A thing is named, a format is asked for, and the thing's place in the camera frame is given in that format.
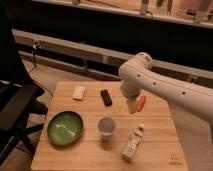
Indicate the wooden table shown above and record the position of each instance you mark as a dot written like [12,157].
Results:
[113,139]

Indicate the black eraser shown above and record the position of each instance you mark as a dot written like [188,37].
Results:
[106,97]

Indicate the white bottle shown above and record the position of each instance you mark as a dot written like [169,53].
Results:
[134,140]

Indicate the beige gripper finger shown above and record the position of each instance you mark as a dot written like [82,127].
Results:
[132,105]

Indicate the green plate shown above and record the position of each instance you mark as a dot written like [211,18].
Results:
[65,128]

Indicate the orange carrot toy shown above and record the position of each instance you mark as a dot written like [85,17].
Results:
[140,103]

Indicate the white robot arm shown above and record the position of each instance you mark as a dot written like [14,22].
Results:
[136,75]

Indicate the black office chair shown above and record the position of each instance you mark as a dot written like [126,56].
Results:
[18,95]

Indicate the white sponge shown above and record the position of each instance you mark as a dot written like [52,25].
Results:
[78,93]

